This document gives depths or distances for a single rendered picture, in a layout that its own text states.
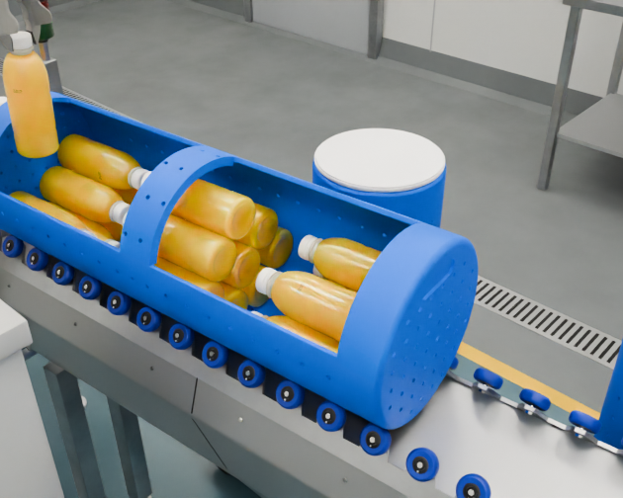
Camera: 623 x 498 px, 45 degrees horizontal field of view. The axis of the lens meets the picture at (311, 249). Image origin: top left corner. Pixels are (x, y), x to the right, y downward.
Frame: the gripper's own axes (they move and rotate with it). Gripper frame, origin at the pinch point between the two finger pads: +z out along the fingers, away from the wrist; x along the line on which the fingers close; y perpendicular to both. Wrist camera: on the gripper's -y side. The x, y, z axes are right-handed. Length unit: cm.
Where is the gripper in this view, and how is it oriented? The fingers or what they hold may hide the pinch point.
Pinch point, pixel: (19, 39)
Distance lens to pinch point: 134.9
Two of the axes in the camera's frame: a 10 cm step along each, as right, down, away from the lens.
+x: 5.9, -4.5, 6.7
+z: 0.1, 8.3, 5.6
